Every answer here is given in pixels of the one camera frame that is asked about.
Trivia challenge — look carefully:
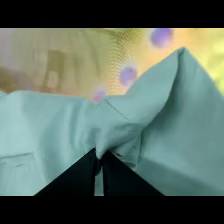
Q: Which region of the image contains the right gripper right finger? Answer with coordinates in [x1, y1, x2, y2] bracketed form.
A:
[101, 150, 165, 197]

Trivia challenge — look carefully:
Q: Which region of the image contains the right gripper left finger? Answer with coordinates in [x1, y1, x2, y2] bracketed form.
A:
[34, 147, 102, 197]

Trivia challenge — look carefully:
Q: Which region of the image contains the pale green T-shirt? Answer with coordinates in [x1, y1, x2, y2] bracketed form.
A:
[0, 46, 224, 197]

